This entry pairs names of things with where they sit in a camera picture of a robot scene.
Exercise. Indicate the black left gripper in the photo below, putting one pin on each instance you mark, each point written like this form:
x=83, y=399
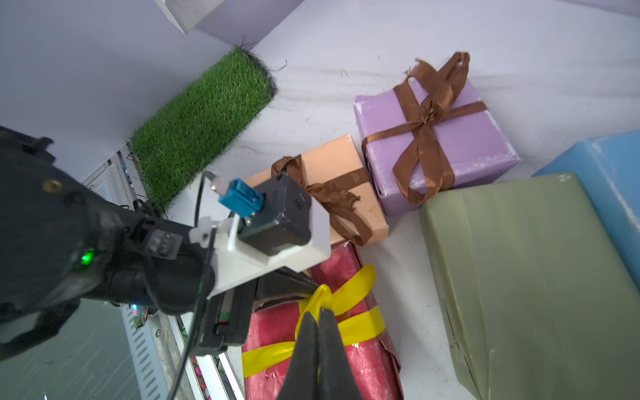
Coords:
x=61, y=243

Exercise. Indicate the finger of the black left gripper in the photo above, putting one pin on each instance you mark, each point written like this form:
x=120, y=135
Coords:
x=282, y=286

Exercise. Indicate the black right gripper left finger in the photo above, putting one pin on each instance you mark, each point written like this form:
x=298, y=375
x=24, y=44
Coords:
x=301, y=382

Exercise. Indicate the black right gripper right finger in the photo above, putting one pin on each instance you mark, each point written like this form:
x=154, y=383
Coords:
x=336, y=380

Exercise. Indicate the red gift box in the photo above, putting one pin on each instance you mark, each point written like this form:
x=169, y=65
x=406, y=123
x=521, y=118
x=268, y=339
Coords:
x=374, y=363

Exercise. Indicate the green gift box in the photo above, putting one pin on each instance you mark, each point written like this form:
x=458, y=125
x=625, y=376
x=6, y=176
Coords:
x=536, y=301

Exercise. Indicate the light blue gift box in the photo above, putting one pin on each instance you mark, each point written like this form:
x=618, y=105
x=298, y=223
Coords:
x=608, y=169

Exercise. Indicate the yellow ribbon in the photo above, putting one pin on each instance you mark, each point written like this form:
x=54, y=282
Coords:
x=354, y=329

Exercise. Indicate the brown ribbon on orange box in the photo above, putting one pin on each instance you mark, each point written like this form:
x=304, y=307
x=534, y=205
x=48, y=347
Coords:
x=334, y=195

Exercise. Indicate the orange gift box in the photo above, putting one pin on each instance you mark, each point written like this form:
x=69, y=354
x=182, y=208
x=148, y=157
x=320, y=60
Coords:
x=335, y=175

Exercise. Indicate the brown ribbon on purple box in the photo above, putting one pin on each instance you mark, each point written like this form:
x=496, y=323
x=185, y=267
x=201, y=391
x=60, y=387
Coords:
x=426, y=97

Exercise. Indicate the green artificial grass mat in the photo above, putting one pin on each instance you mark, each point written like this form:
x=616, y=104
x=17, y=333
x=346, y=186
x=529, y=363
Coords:
x=198, y=125

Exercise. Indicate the white two-tier mesh shelf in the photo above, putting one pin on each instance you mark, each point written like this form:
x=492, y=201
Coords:
x=187, y=14

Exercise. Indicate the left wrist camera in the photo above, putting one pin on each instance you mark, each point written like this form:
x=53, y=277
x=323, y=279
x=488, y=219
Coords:
x=275, y=225

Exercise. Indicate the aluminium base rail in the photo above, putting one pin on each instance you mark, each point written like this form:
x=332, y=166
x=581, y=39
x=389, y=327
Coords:
x=155, y=339

